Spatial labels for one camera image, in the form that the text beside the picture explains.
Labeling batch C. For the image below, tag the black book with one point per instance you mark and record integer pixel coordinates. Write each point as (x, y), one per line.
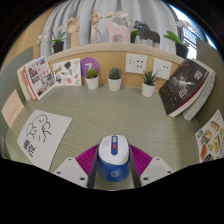
(183, 86)

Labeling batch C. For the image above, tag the round purple number sign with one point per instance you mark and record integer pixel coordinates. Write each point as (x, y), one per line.
(90, 64)

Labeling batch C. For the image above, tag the orange book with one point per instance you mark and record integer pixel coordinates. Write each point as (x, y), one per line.
(26, 83)

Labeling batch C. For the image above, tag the white wall socket plate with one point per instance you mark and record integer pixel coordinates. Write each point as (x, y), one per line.
(136, 63)
(162, 68)

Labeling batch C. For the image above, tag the white book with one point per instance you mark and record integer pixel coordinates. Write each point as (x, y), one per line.
(21, 80)

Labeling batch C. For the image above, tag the pale orange card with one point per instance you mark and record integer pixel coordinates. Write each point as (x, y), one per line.
(11, 108)

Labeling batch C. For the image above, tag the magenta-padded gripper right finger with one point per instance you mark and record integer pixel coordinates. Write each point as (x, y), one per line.
(156, 170)

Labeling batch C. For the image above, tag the white card with stickers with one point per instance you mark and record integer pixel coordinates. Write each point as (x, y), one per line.
(66, 71)

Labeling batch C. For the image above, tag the small succulent in white pot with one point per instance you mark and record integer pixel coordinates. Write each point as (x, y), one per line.
(148, 89)
(92, 81)
(114, 83)

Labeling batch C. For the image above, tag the wooden hand model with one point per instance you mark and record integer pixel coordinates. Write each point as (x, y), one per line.
(74, 28)

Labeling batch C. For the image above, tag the blue and white computer mouse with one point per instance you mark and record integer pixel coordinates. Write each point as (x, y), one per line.
(113, 156)

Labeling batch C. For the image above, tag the green felt partition panel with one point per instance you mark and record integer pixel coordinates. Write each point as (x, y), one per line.
(13, 66)
(213, 56)

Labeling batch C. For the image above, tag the red-spined picture magazine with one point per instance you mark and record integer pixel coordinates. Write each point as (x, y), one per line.
(41, 76)

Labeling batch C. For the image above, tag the card with colourful food stickers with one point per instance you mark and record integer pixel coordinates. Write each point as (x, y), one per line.
(211, 140)

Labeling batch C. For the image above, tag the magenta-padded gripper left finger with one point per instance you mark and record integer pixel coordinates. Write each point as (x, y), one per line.
(70, 170)

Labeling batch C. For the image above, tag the dark wooden horse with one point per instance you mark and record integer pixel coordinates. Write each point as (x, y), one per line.
(148, 33)

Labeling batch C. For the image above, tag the window with dark frame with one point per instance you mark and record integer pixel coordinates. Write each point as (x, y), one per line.
(190, 30)

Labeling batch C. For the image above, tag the white mouse pad with doodle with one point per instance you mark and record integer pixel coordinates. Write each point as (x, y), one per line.
(43, 136)

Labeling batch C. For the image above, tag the grey white curtain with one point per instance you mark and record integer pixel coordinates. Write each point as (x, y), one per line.
(153, 13)

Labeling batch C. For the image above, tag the wooden artist mannequin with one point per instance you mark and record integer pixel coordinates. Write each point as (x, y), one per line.
(95, 23)

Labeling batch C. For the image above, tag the wooden shelf ledge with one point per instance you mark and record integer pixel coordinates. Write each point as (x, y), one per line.
(113, 48)

